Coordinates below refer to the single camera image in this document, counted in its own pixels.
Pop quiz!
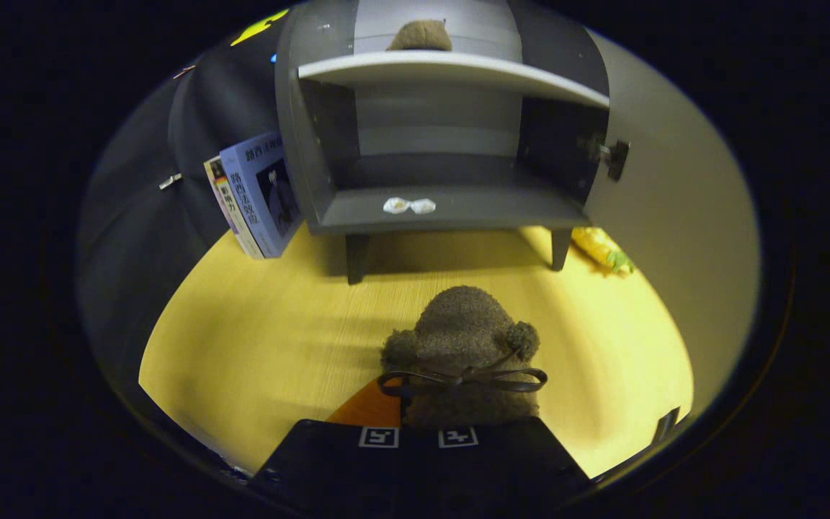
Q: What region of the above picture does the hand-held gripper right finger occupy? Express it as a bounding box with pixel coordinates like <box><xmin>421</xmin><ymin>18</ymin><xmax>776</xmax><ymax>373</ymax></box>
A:
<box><xmin>419</xmin><ymin>416</ymin><xmax>593</xmax><ymax>519</ymax></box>

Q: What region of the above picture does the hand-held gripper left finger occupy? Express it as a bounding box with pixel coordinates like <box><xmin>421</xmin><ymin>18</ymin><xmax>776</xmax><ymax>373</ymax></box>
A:
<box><xmin>248</xmin><ymin>379</ymin><xmax>420</xmax><ymax>519</ymax></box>

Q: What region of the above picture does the brown fuzzy shoe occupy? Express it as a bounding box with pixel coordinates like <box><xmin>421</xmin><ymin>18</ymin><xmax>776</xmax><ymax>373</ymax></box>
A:
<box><xmin>386</xmin><ymin>19</ymin><xmax>453</xmax><ymax>53</ymax></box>
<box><xmin>378</xmin><ymin>285</ymin><xmax>549</xmax><ymax>430</ymax></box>

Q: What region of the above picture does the grey shoe cabinet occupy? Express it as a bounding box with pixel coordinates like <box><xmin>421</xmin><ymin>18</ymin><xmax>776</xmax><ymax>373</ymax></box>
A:
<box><xmin>275</xmin><ymin>0</ymin><xmax>612</xmax><ymax>285</ymax></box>

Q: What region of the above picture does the black door hinge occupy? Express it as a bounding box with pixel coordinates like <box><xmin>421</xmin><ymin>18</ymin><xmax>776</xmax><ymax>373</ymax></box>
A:
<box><xmin>588</xmin><ymin>137</ymin><xmax>630</xmax><ymax>182</ymax></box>

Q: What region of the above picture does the yellow plush toy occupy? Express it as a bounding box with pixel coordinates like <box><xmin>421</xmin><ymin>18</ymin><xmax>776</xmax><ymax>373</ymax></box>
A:
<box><xmin>571</xmin><ymin>226</ymin><xmax>616</xmax><ymax>271</ymax></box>

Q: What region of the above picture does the blue book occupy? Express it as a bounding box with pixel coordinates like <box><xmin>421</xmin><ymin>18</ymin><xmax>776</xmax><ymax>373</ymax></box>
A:
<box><xmin>219</xmin><ymin>131</ymin><xmax>305</xmax><ymax>259</ymax></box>

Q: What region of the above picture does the black backdrop cloth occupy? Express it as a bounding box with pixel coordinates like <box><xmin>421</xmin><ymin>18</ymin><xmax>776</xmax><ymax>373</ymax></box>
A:
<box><xmin>76</xmin><ymin>7</ymin><xmax>293</xmax><ymax>404</ymax></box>

